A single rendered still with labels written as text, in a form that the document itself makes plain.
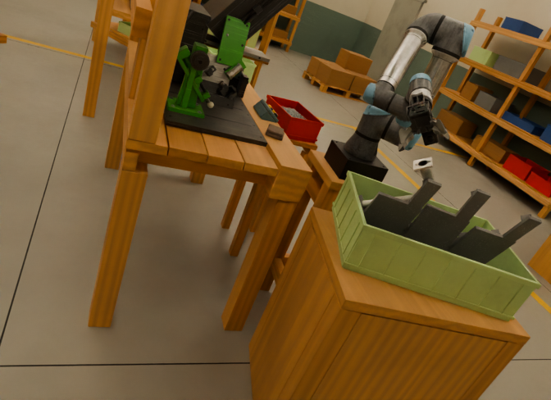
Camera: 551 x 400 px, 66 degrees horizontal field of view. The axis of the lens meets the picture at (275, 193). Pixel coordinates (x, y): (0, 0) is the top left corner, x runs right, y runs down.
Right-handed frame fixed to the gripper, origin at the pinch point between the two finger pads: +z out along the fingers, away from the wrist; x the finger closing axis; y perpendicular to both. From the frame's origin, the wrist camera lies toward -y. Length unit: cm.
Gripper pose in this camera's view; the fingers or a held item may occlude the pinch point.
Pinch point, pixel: (423, 147)
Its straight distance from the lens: 141.8
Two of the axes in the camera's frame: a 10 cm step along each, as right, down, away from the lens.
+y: -4.7, -6.7, -5.8
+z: -2.1, 7.2, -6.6
